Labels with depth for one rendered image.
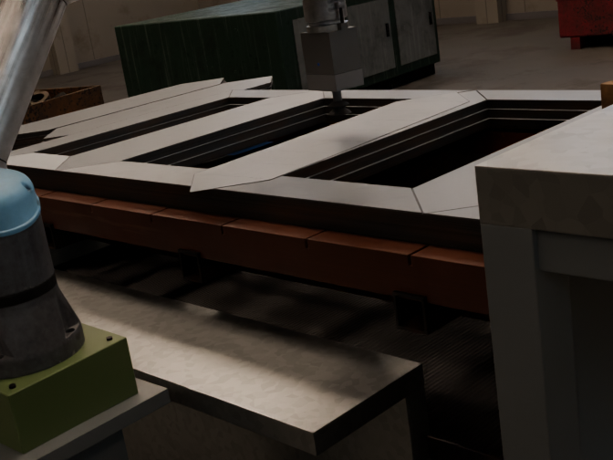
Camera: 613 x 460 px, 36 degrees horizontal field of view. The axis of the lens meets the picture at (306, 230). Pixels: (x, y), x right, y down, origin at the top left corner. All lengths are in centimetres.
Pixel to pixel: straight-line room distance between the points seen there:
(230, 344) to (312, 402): 24
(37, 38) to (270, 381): 55
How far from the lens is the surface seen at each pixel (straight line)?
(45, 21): 136
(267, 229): 136
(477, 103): 189
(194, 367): 132
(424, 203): 124
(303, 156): 161
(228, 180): 152
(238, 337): 139
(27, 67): 134
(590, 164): 62
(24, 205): 119
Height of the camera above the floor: 121
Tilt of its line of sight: 17 degrees down
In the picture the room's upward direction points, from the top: 9 degrees counter-clockwise
